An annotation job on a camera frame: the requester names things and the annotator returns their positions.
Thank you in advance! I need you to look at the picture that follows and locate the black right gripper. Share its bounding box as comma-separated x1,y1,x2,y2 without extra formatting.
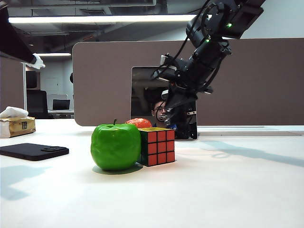
165,54,214,126

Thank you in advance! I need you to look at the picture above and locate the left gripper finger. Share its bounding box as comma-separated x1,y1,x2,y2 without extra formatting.
0,4,46,70

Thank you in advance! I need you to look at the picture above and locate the orange plastic fruit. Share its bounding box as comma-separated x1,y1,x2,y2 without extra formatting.
125,117,152,129

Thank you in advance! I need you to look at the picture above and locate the green plastic apple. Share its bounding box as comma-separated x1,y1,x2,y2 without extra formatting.
90,118,142,171

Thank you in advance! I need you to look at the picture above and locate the square tabletop mirror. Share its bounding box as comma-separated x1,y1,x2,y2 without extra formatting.
130,66,198,141

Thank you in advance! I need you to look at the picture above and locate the Rubik's cube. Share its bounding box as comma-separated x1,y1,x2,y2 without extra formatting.
137,127,176,167

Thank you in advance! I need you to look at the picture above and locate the short ceiling light strip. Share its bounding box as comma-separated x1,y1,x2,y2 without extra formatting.
35,53,72,57

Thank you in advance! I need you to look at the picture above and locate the narrow brown desk partition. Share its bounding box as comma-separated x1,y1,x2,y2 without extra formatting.
0,56,26,113

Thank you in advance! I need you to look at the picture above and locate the black office chair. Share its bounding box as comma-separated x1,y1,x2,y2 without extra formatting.
26,90,48,119

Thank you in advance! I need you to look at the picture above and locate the white tissue sheet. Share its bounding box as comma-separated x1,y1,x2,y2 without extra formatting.
0,106,29,119

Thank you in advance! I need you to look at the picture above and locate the long ceiling light strip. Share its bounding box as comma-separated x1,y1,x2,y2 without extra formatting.
8,14,198,24

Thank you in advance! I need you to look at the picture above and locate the background laptop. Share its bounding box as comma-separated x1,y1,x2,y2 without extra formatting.
52,99,71,112

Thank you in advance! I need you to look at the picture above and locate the yellow tissue pack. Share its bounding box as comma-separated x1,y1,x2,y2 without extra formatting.
0,116,36,138

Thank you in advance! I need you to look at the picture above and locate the black smartphone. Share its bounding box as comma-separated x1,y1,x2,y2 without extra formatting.
0,142,69,162

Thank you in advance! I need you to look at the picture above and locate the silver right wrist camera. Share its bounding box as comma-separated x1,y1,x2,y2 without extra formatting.
152,53,181,83

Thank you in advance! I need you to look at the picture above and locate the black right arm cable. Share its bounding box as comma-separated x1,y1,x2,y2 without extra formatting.
151,1,224,80

